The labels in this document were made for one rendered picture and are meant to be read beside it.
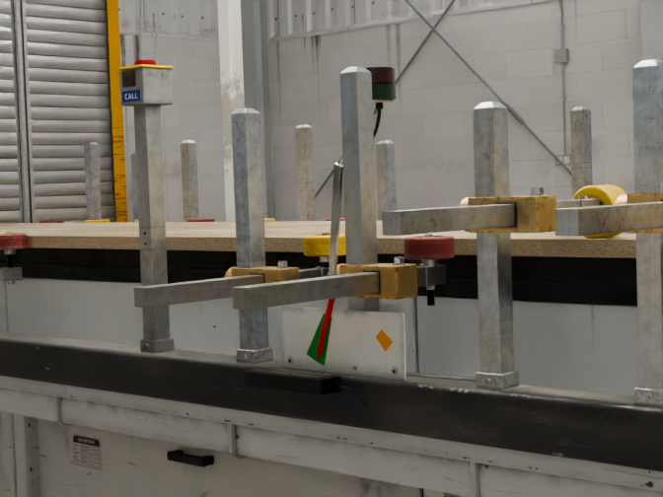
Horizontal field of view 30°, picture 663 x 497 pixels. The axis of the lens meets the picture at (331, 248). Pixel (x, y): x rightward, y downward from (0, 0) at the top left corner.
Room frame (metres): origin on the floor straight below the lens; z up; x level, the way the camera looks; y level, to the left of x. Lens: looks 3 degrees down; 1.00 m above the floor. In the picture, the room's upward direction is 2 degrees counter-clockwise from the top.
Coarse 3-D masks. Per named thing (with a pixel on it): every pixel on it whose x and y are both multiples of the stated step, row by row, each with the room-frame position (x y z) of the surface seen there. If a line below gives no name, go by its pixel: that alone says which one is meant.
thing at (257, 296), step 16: (368, 272) 1.86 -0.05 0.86; (432, 272) 1.95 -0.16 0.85; (240, 288) 1.67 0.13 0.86; (256, 288) 1.67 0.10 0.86; (272, 288) 1.70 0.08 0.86; (288, 288) 1.72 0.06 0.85; (304, 288) 1.74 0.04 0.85; (320, 288) 1.77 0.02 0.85; (336, 288) 1.79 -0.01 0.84; (352, 288) 1.82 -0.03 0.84; (368, 288) 1.84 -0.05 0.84; (432, 288) 1.97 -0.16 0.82; (240, 304) 1.67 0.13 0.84; (256, 304) 1.67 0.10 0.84; (272, 304) 1.70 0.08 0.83; (288, 304) 1.72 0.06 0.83
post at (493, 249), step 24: (480, 120) 1.74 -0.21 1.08; (504, 120) 1.74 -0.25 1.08; (480, 144) 1.74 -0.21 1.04; (504, 144) 1.74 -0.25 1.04; (480, 168) 1.74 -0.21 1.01; (504, 168) 1.74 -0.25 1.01; (480, 192) 1.74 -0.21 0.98; (504, 192) 1.74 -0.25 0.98; (480, 240) 1.74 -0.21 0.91; (504, 240) 1.74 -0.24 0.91; (480, 264) 1.74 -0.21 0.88; (504, 264) 1.73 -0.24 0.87; (480, 288) 1.74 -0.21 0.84; (504, 288) 1.73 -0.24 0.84; (480, 312) 1.74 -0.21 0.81; (504, 312) 1.73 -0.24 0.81; (480, 336) 1.74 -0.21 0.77; (504, 336) 1.73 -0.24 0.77; (480, 360) 1.74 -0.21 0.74; (504, 360) 1.73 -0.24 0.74
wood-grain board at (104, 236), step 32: (0, 224) 4.08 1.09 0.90; (32, 224) 3.93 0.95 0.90; (64, 224) 3.79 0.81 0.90; (96, 224) 3.66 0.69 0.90; (128, 224) 3.54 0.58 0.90; (192, 224) 3.32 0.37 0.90; (224, 224) 3.22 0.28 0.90; (288, 224) 3.04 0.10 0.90; (320, 224) 2.96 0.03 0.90; (576, 256) 1.87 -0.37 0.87; (608, 256) 1.83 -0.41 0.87
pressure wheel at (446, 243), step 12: (408, 240) 1.95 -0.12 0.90; (420, 240) 1.94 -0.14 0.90; (432, 240) 1.94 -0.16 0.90; (444, 240) 1.94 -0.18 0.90; (408, 252) 1.95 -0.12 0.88; (420, 252) 1.94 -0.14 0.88; (432, 252) 1.94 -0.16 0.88; (444, 252) 1.94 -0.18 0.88; (432, 264) 1.96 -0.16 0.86; (432, 300) 1.97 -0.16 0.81
